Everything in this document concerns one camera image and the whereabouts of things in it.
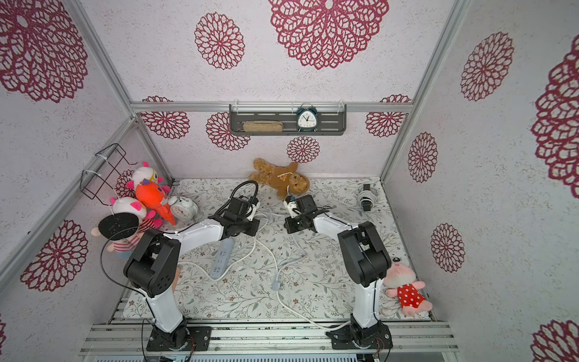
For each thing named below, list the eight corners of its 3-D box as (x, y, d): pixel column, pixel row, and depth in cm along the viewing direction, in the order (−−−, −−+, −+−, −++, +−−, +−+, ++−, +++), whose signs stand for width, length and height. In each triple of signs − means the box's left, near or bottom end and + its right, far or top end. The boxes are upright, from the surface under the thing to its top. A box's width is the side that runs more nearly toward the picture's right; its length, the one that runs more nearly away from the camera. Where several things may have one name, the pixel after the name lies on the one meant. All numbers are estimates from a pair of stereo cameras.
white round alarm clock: (176, 222, 106) (165, 206, 96) (180, 213, 109) (169, 196, 100) (198, 222, 106) (189, 206, 96) (201, 213, 109) (192, 196, 100)
